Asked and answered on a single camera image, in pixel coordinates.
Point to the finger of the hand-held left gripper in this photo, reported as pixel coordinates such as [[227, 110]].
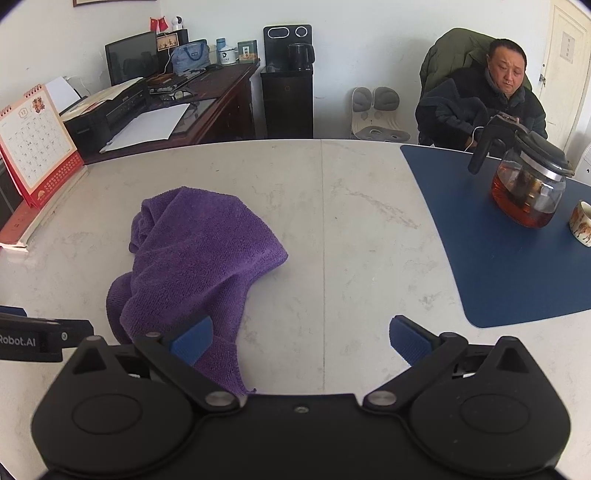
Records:
[[74, 332], [11, 311]]

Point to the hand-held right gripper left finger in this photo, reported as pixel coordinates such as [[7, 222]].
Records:
[[191, 339]]

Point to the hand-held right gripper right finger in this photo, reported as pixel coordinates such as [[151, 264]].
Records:
[[408, 341]]

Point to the purple towel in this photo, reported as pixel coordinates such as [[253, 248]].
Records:
[[198, 258]]

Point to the red cover book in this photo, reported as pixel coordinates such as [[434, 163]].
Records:
[[14, 228]]

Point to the blue table mat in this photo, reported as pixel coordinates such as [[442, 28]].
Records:
[[485, 258]]

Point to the pale book stack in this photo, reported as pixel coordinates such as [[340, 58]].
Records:
[[55, 201]]

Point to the desk calendar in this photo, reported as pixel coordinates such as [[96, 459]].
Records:
[[37, 147]]

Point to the glass teapot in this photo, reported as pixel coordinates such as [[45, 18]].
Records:
[[526, 194]]

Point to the patterned ceramic cup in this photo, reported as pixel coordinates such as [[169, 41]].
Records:
[[581, 221]]

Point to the white paper sheet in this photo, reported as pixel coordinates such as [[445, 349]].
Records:
[[147, 124]]

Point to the black inkjet printer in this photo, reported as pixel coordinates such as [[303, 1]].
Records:
[[111, 110]]

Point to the white paper in printer tray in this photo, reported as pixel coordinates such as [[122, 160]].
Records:
[[62, 92]]

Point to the black eyeglasses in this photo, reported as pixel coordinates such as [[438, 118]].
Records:
[[178, 95]]

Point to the dark wooden desk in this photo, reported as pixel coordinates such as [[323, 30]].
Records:
[[226, 97]]

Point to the papers on printer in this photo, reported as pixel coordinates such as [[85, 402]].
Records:
[[115, 88]]

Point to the white appliance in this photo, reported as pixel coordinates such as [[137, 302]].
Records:
[[585, 161]]

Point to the computer keyboard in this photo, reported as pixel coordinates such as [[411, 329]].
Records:
[[171, 82]]

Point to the black water dispenser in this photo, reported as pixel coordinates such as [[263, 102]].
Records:
[[286, 92]]

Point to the computer monitor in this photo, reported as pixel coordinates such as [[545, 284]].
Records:
[[131, 57]]

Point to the blue handbag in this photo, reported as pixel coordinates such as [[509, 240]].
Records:
[[189, 55]]

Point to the green coat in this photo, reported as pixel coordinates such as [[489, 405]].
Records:
[[448, 50]]

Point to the green tea box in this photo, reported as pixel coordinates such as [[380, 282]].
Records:
[[247, 50]]

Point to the small framed picture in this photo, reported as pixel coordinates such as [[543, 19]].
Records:
[[165, 42]]

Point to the black electric kettle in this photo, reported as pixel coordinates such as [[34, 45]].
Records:
[[301, 54]]

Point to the white door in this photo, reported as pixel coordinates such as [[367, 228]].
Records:
[[565, 69]]

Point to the small red flags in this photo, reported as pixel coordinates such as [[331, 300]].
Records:
[[159, 23]]

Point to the white security camera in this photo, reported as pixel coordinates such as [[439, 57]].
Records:
[[177, 22]]

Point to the wall picture frame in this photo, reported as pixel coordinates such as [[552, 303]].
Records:
[[115, 2]]

